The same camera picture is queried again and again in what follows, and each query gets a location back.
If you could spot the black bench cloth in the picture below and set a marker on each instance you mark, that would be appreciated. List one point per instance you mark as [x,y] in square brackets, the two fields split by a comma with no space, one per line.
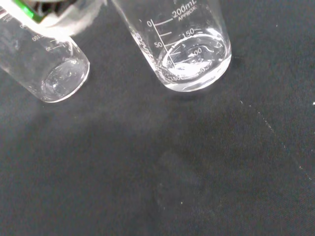
[157,159]

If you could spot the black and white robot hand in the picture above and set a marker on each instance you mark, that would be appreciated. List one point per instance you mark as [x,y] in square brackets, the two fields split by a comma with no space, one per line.
[70,22]

